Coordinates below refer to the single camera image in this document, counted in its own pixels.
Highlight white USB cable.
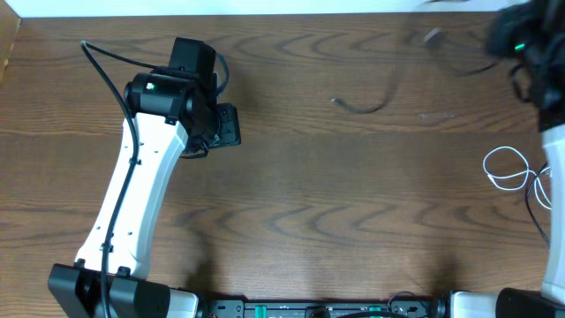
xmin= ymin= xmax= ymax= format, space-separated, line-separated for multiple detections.
xmin=481 ymin=145 xmax=554 ymax=211

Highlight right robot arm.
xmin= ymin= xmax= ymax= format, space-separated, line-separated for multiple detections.
xmin=430 ymin=0 xmax=564 ymax=318

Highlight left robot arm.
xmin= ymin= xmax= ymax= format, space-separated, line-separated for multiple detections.
xmin=48 ymin=37 xmax=241 ymax=317

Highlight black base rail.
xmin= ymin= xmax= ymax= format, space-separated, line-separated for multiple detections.
xmin=195 ymin=291 xmax=450 ymax=318

